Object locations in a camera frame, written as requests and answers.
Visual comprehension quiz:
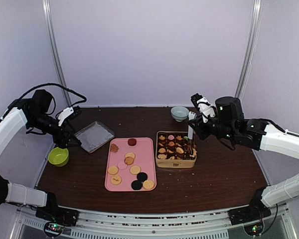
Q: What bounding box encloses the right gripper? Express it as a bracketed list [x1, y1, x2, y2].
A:
[188, 114, 236, 141]

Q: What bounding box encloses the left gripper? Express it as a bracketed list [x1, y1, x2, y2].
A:
[27, 112, 81, 148]

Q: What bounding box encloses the silver metal tin lid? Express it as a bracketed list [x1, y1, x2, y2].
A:
[75, 121, 115, 153]

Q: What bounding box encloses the leaf shaped tan cookie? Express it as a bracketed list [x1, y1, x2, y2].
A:
[190, 148, 197, 158]

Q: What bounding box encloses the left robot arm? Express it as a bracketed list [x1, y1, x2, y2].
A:
[0, 83, 87, 221]

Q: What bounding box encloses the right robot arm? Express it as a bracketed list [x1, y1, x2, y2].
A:
[188, 94, 299, 220]

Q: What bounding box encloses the green bowl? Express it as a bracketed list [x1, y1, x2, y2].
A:
[48, 147, 69, 167]

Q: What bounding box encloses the pale blue ceramic bowl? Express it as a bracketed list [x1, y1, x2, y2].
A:
[170, 106, 189, 122]

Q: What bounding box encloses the gold cookie tin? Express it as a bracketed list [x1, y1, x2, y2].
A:
[155, 131, 197, 168]

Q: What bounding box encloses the pink tray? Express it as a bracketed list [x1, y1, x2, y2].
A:
[105, 137, 156, 192]

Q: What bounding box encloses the black sandwich cookie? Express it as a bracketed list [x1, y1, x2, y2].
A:
[131, 180, 143, 190]
[137, 172, 148, 182]

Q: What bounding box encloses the yellow round cookie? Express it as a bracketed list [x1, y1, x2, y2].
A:
[143, 180, 155, 190]

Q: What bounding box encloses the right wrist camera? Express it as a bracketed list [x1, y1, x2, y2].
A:
[215, 96, 244, 123]

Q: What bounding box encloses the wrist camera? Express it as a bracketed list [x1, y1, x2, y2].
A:
[215, 96, 244, 123]
[29, 90, 52, 114]

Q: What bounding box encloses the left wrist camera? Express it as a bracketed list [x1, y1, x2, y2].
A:
[29, 90, 52, 114]

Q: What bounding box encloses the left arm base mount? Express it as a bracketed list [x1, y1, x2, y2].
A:
[35, 207, 79, 227]

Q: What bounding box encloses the aluminium corner post right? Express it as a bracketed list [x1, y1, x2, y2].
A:
[235, 0, 262, 100]

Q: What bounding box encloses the aluminium corner post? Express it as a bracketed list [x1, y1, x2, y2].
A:
[235, 0, 262, 100]
[41, 0, 72, 105]

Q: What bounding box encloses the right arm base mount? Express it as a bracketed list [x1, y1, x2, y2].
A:
[228, 205, 271, 225]

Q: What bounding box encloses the aluminium corner post left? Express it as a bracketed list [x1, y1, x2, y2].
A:
[41, 0, 72, 105]

